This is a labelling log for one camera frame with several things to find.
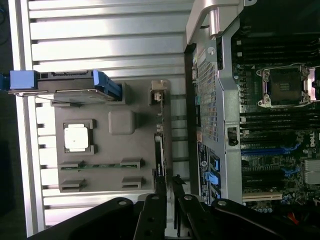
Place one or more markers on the green RAM stick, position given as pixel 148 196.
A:
pixel 100 166

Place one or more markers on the black expansion slot blue latch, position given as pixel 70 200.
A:
pixel 290 172

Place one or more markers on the open black PC case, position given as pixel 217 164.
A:
pixel 232 100

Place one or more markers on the hard disk with blue caddy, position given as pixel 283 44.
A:
pixel 70 83

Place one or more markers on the small silver heatsink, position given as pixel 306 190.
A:
pixel 312 172

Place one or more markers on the CPU socket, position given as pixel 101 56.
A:
pixel 283 86

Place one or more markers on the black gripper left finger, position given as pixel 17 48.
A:
pixel 152 220

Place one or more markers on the silver CPU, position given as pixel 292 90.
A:
pixel 76 137

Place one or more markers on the green motherboard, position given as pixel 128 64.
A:
pixel 270 162

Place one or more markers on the white PCI expansion slot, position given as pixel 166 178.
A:
pixel 260 197

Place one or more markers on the metal CPU socket cover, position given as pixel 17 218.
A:
pixel 314 85

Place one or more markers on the grey parts rack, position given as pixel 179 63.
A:
pixel 140 140

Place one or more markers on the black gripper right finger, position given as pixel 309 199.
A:
pixel 197 220

